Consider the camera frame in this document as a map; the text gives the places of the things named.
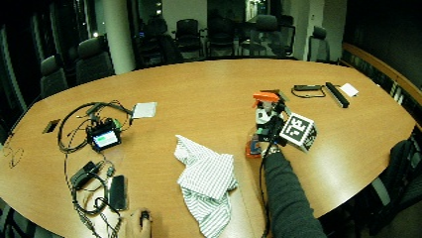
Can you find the orange-topped spray bottle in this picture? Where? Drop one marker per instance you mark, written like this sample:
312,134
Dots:
265,96

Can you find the white marker cube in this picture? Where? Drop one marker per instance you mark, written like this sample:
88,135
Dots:
299,131

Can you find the long black bar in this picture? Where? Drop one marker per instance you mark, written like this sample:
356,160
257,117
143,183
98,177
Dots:
337,94

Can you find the small white card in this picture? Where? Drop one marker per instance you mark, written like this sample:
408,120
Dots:
349,90

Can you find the striped white cloth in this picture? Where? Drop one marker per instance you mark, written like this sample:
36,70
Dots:
207,178

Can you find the black office chair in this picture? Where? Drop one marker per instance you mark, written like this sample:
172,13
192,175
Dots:
396,185
269,34
156,43
189,38
221,36

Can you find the grey office chair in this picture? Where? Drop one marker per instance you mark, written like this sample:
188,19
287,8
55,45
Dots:
319,44
94,61
52,77

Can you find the white paper card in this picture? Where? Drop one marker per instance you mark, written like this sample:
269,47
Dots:
144,110

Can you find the small black screen device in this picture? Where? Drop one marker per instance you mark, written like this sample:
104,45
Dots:
104,137

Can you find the black phone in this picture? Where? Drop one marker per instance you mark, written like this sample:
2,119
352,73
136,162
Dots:
118,192

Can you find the white round pillar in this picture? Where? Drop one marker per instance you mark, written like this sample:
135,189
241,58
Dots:
119,36

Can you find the black power adapter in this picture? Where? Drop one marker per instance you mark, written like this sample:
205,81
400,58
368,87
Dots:
84,174

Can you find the small flat black item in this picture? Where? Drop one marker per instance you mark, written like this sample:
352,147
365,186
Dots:
51,126

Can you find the wooden wall ledge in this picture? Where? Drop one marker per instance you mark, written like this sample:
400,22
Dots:
383,67

